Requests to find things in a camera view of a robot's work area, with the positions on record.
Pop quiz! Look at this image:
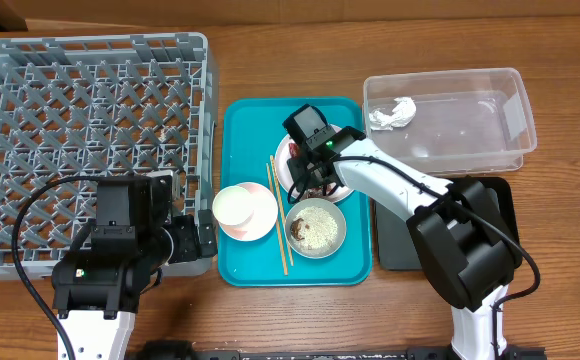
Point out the red foil snack wrapper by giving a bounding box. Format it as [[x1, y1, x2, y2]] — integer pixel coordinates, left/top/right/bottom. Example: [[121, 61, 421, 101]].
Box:
[[289, 141, 339, 198]]

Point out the wooden chopstick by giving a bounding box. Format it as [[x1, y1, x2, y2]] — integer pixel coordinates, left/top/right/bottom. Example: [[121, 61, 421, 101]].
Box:
[[266, 163, 288, 276], [269, 155, 294, 266]]

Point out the white paper cup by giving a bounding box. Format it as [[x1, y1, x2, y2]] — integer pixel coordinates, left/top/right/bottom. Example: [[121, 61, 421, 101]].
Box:
[[212, 186, 254, 227]]

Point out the white rice pile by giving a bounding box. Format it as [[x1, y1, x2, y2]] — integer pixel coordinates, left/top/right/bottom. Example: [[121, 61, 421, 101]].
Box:
[[297, 206, 338, 252]]

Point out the grey bowl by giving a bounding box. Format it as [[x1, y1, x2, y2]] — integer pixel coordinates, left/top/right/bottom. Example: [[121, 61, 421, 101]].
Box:
[[285, 198, 347, 259]]

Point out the brown food scrap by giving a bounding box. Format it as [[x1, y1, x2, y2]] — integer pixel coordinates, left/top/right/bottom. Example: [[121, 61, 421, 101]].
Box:
[[290, 217, 310, 241]]

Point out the pink shallow bowl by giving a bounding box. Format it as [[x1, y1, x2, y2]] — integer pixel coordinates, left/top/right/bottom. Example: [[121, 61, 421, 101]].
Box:
[[219, 182, 276, 242]]

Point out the white tissue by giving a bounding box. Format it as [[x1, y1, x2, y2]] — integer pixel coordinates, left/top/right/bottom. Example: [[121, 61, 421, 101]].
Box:
[[369, 97, 416, 131]]

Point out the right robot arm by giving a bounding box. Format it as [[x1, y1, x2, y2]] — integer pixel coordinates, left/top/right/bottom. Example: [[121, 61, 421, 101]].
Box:
[[283, 104, 522, 359]]

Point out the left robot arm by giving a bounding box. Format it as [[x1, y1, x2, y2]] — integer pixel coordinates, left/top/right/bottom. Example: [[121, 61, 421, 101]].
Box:
[[51, 172, 217, 359]]

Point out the clear plastic waste bin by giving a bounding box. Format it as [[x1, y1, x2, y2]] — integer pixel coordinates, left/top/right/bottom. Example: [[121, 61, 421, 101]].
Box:
[[363, 68, 537, 176]]

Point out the white round plate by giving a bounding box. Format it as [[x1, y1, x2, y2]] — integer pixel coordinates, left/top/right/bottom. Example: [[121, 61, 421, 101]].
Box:
[[274, 135, 353, 203]]

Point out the teal plastic serving tray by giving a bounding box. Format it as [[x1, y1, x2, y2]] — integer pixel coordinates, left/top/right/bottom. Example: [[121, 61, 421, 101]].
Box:
[[217, 97, 373, 287]]

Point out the black plastic tray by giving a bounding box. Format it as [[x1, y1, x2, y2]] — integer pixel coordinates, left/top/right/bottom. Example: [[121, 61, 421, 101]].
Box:
[[375, 177, 519, 271]]

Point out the grey plastic dish rack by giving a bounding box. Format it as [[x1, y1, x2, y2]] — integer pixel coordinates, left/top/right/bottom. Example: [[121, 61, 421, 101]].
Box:
[[0, 32, 219, 281]]

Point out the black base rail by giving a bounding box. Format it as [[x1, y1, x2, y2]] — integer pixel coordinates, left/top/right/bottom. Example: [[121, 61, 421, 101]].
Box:
[[124, 339, 549, 360]]

